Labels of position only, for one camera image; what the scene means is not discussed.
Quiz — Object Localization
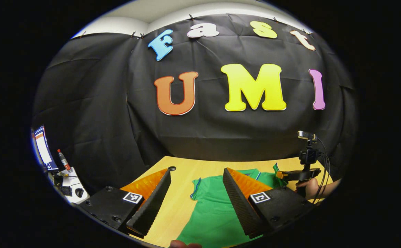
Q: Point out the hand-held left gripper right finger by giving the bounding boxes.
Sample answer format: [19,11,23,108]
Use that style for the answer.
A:
[222,167,317,239]

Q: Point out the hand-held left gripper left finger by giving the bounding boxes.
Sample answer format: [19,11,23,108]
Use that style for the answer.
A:
[76,168,172,239]

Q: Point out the green T-shirt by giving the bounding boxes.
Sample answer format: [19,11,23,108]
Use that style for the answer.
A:
[176,163,289,248]

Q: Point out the black backdrop cloth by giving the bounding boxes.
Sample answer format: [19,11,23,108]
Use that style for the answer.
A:
[32,13,358,197]

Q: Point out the white side desk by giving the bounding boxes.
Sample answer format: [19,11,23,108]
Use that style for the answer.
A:
[47,167,91,205]

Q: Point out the red capped plastic bottle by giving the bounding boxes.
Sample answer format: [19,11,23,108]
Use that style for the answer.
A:
[57,149,73,174]

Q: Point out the computer monitor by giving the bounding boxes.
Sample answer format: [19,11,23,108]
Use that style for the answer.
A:
[32,125,59,173]

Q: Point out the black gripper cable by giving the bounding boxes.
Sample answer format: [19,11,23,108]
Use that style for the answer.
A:
[311,137,332,204]

